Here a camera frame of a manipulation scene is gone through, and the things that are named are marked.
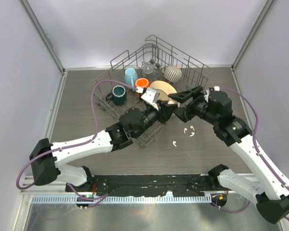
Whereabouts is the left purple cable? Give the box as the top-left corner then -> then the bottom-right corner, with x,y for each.
15,79 -> 140,191

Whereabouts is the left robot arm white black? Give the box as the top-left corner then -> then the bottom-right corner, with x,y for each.
29,100 -> 178,192

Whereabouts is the dark green mug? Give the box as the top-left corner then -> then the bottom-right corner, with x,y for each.
105,85 -> 127,106

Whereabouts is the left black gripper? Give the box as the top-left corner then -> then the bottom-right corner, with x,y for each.
133,100 -> 176,138

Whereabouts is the aluminium frame rail front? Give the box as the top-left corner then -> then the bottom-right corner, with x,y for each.
20,173 -> 285,195

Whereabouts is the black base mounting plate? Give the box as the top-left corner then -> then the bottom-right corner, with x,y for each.
75,174 -> 229,197

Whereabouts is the orange mug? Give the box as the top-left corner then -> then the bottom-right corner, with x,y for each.
134,78 -> 150,88

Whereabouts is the grey wire dish rack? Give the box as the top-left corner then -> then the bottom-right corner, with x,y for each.
90,35 -> 211,147

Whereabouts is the aluminium frame post left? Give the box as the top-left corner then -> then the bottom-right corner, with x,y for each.
19,0 -> 65,74

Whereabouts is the beige plate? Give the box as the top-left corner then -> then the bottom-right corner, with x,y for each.
150,80 -> 177,101

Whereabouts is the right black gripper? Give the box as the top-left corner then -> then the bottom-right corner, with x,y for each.
168,86 -> 219,125

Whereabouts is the white slotted cable duct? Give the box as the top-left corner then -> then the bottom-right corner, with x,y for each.
31,194 -> 211,205

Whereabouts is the light blue mug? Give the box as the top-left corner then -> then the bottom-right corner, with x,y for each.
124,68 -> 138,88

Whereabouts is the aluminium frame post right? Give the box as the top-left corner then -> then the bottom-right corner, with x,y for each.
231,0 -> 276,71

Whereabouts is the clear glass cup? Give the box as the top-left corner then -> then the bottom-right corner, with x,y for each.
142,63 -> 157,82

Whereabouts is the aluminium frame post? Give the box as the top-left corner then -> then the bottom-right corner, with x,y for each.
231,0 -> 276,71
19,0 -> 65,74

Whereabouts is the striped ceramic mug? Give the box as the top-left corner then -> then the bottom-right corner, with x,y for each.
162,66 -> 182,83

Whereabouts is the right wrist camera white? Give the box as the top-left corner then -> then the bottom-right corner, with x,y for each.
206,86 -> 220,95

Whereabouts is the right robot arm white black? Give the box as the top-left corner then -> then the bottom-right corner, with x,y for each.
168,86 -> 289,224

